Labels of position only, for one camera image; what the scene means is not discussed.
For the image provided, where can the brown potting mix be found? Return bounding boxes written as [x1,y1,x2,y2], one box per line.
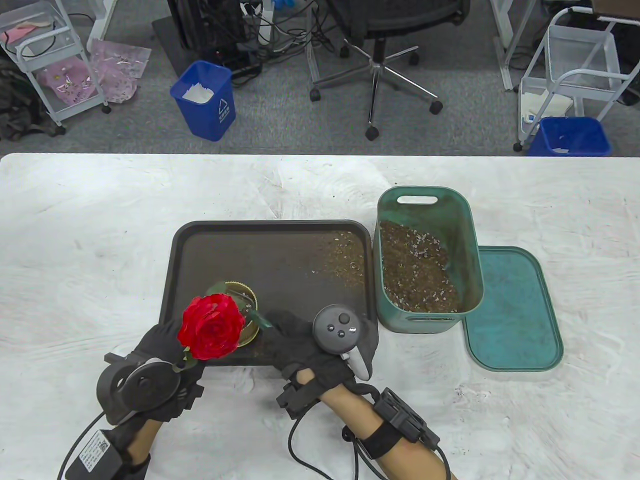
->
[227,286,257,321]
[379,220,462,314]

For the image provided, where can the black left wrist camera module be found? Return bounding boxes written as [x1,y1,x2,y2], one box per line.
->
[65,429,123,480]

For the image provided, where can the bundle of floor cables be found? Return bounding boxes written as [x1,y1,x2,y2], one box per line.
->
[239,0,342,67]

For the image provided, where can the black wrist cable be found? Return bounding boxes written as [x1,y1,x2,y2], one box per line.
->
[287,415,451,480]
[56,410,108,480]

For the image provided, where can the green plastic storage bin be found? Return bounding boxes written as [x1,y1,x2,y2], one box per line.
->
[374,186,485,335]

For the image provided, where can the white desk leg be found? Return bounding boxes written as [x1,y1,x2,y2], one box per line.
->
[492,0,527,92]

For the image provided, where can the black right wrist camera module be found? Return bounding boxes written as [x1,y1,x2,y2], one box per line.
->
[342,387,442,458]

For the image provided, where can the person's left forearm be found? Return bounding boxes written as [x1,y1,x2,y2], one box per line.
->
[127,419,163,463]

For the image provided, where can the person's left hand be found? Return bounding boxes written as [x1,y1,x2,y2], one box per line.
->
[104,320,206,423]

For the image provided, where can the dark brown plastic tray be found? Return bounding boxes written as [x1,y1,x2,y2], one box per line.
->
[159,220,380,368]

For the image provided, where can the yellow ribbed flower pot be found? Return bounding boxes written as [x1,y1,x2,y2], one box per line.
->
[205,281,261,348]

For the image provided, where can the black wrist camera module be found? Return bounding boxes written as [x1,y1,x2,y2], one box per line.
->
[342,387,442,458]
[65,429,123,480]

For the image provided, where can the pink plastic bag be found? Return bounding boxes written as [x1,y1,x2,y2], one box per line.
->
[88,38,153,105]
[39,55,96,106]

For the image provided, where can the green plastic trowel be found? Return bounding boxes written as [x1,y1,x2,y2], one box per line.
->
[247,308,274,332]

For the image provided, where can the red artificial rose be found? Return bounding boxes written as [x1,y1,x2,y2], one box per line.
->
[172,293,247,373]

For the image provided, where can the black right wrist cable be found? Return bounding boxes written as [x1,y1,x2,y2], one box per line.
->
[287,415,451,480]

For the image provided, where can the blue bin with white symbol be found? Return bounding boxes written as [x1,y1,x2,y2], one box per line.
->
[169,60,237,143]

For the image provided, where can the black backpack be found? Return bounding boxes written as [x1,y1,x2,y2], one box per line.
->
[0,54,67,142]

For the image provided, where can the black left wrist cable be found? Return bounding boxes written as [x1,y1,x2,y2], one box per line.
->
[56,410,108,480]

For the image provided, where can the white metal trolley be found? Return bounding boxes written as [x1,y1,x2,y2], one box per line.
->
[513,7,640,153]
[0,0,112,128]

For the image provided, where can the plain blue bin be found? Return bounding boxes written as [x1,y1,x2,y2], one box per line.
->
[526,116,613,158]

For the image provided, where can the black computer tower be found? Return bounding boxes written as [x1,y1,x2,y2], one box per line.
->
[166,0,249,52]

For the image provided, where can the black office chair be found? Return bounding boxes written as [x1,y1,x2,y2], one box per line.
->
[308,0,471,142]

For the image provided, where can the green plastic bin lid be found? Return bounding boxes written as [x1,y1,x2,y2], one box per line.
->
[462,245,565,373]

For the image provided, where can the person's right hand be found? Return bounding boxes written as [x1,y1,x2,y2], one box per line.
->
[262,310,380,421]

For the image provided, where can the scattered potting mix crumbs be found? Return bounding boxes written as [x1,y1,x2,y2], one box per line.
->
[312,231,370,291]

